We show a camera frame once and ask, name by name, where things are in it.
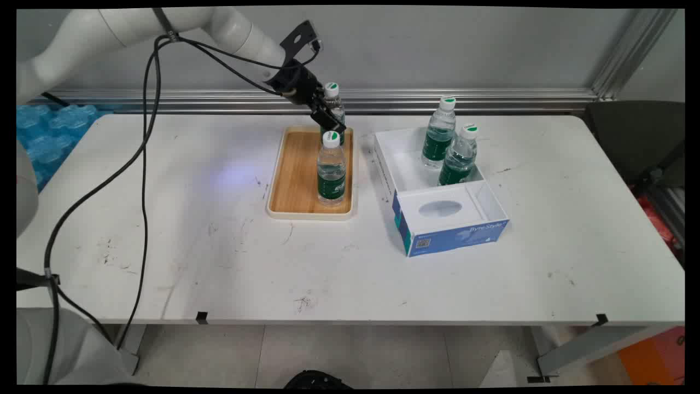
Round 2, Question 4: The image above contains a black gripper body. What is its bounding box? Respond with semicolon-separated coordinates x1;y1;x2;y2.
266;59;324;110

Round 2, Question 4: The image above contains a green label water bottle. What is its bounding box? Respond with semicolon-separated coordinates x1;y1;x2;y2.
316;131;347;207
319;82;346;147
437;124;479;187
420;96;457;170

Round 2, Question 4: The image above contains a bamboo tray white rim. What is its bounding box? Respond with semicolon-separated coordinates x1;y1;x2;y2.
266;126;359;221

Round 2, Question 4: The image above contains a blue white cardboard box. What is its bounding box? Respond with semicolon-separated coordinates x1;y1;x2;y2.
374;127;510;258

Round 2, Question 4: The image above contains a blue shrink-wrapped bottle pack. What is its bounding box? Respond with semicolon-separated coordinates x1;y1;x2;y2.
16;104;115;192

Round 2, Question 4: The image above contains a black round base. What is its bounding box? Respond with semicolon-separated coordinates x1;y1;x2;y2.
283;370;353;389

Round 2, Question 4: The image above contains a grey table leg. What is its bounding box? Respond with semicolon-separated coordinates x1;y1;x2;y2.
528;323;676;384
112;324;148;375

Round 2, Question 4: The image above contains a dark grey chair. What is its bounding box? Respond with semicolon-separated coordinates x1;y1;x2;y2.
582;100;685;187

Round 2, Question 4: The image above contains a red packaging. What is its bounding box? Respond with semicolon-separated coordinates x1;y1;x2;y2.
637;194;679;252

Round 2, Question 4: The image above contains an orange box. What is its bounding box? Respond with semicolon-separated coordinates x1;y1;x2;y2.
618;327;685;385

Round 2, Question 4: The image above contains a horizontal aluminium rail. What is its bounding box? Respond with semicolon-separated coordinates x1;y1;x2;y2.
27;89;599;114

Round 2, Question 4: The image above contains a black velcro strap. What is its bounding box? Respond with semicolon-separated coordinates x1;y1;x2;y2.
152;8;180;43

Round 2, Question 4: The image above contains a black cable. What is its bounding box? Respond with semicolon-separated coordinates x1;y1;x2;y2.
115;38;285;351
44;36;323;384

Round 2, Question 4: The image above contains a slanted aluminium post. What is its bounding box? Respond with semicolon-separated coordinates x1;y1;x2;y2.
591;8;679;100

